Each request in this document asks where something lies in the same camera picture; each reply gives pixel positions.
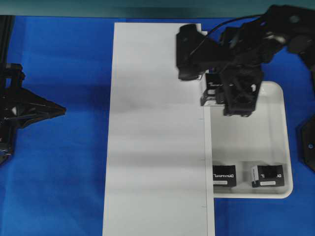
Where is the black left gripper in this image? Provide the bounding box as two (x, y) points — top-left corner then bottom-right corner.
(0, 63), (66, 165)

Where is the teal backdrop panel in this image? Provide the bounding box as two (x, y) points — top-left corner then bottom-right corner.
(0, 0), (315, 18)

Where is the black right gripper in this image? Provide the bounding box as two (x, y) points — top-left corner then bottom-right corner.
(219, 65), (263, 117)

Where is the white plastic tray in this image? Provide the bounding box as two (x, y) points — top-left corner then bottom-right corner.
(205, 81), (293, 199)

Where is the black dynamixel box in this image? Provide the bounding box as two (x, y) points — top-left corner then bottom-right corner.
(251, 165), (284, 188)
(213, 165), (237, 187)
(200, 73), (225, 106)

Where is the white base board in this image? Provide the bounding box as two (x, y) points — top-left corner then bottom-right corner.
(103, 23), (215, 236)

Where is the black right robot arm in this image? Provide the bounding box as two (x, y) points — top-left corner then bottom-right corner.
(220, 5), (315, 117)

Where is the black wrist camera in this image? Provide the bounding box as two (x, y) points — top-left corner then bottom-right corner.
(176, 24), (226, 81)

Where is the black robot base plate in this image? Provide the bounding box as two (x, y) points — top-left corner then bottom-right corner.
(296, 114), (315, 172)

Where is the blue table mat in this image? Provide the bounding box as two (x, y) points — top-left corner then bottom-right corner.
(0, 16), (315, 236)

